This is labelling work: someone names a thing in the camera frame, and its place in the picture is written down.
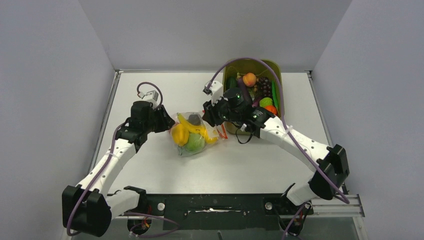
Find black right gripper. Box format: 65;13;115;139
203;92;241;126

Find yellow toy bell pepper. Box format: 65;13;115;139
170;123;190;147

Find black toy fruit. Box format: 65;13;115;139
187;114;203;126

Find clear zip bag orange zipper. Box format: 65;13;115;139
168;112;228;157

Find green toy cabbage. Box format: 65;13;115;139
183;133;206;154

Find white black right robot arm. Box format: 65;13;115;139
202;86;350;214

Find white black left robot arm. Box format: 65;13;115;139
61;100;175;237

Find dark green toy avocado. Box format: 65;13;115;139
225;76;238;90

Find purple toy eggplant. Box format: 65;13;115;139
236;77;253;105

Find small purple toy radish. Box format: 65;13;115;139
252;95;262;107

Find orange pink toy peach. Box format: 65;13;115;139
242;72;257;88

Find olive green plastic bin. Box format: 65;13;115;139
223;58;285;117

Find lime green toy fruit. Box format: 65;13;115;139
259;97;274;108

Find dark purple toy grapes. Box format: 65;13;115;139
256;77;273;98

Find long green toy bean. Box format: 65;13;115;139
271;81;279;113

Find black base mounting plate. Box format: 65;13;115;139
127;193;314;236

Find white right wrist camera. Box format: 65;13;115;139
203;80;224;106

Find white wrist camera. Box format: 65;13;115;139
203;80;224;106
137;90;160;109

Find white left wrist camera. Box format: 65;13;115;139
137;90;160;109

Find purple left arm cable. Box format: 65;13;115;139
66;81;164;237

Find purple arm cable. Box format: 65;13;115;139
66;81;164;237
206;57;350;240

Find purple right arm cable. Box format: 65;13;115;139
206;57;350;240

